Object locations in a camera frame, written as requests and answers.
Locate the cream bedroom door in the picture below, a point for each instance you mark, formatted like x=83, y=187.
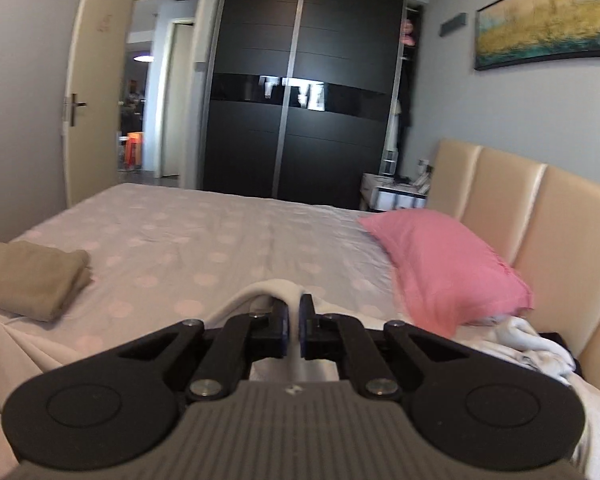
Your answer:
x=94, y=80

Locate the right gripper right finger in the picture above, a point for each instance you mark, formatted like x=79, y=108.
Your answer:
x=477, y=409

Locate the polka dot bed sheet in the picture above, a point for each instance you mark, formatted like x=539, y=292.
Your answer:
x=161, y=255

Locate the pink pillow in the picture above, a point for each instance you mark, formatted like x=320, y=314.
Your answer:
x=449, y=276

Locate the beige padded headboard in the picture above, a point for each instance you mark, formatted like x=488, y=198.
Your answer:
x=544, y=221

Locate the white nightstand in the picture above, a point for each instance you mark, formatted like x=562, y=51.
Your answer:
x=381, y=194

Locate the framed landscape painting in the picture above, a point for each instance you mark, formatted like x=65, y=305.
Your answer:
x=515, y=32

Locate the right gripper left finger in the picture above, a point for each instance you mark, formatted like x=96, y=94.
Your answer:
x=106, y=410

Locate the white sweatshirt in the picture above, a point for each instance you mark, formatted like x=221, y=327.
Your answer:
x=512, y=340

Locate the black sliding wardrobe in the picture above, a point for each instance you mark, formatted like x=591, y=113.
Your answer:
x=299, y=98

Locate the grey wall bracket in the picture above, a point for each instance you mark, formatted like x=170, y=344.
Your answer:
x=453, y=24

